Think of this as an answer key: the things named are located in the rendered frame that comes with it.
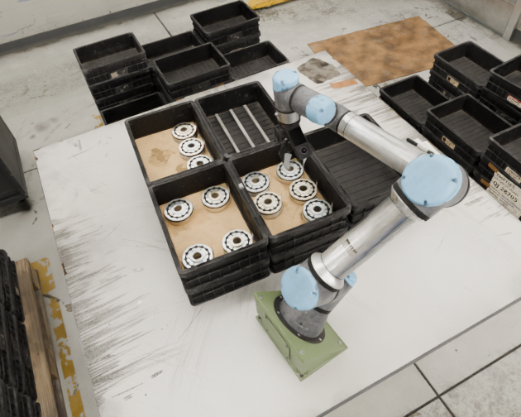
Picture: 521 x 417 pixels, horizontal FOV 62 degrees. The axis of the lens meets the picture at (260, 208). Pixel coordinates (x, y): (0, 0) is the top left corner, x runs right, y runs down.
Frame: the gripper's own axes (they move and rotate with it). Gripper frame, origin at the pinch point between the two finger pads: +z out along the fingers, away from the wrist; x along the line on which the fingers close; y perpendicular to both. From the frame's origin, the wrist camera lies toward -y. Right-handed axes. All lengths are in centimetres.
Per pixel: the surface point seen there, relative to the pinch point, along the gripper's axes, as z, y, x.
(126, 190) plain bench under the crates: 25, 44, 59
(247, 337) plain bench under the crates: 27, -36, 37
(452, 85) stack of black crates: 74, 72, -139
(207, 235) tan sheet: 14.0, -1.9, 36.3
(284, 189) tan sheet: 16.7, 5.6, 3.0
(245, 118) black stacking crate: 17, 50, 1
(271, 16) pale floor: 110, 272, -102
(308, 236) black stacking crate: 14.2, -18.6, 5.7
